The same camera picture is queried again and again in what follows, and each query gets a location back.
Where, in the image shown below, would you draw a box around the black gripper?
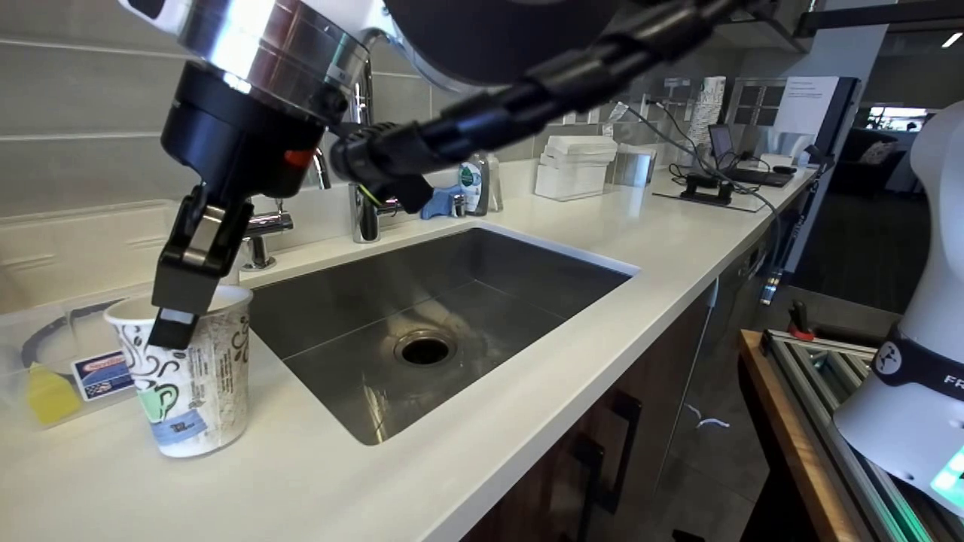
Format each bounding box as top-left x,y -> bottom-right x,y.
146,59 -> 353,352

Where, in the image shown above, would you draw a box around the patterned white paper cup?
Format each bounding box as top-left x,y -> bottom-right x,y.
101,283 -> 257,460

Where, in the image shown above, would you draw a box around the small curved chrome faucet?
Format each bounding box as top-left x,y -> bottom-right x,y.
234,149 -> 333,272

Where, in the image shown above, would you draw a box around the clear plastic storage container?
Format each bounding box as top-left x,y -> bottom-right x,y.
0,197 -> 244,434

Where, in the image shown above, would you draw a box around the tall chrome faucet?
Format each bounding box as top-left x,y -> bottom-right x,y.
344,38 -> 416,247

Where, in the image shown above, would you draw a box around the yellow sponge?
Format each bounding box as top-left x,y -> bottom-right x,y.
23,361 -> 85,430

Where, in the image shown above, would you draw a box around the round metal sink drain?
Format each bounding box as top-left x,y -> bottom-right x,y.
390,329 -> 453,370

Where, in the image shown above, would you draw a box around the blue sponge holder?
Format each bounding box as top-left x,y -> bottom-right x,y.
416,183 -> 467,222

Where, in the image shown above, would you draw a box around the dish soap bottle green cap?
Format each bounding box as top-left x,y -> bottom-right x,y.
453,149 -> 491,220

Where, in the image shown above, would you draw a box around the clear pump soap dispenser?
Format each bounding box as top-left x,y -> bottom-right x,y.
486,149 -> 506,213

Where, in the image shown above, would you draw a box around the stainless steel sink basin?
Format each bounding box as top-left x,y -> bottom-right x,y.
234,226 -> 632,450

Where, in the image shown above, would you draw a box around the white plastic box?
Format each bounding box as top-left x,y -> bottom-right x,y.
530,132 -> 619,206

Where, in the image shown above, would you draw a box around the steel canister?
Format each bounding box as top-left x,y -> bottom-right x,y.
606,145 -> 660,189

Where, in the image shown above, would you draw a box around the dark wooden counter cabinet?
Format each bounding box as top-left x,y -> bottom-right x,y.
461,183 -> 816,542

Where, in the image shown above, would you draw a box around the black desktop device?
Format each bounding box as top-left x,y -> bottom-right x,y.
678,168 -> 735,209

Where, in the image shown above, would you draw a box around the open laptop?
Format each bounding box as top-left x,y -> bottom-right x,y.
703,122 -> 795,189

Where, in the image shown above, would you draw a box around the wooden cart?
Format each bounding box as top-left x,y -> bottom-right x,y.
739,329 -> 964,542

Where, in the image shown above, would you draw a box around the white sign board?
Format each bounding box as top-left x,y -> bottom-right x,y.
769,72 -> 862,168

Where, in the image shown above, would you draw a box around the aluminium frame rails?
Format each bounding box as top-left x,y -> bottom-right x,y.
761,329 -> 912,542

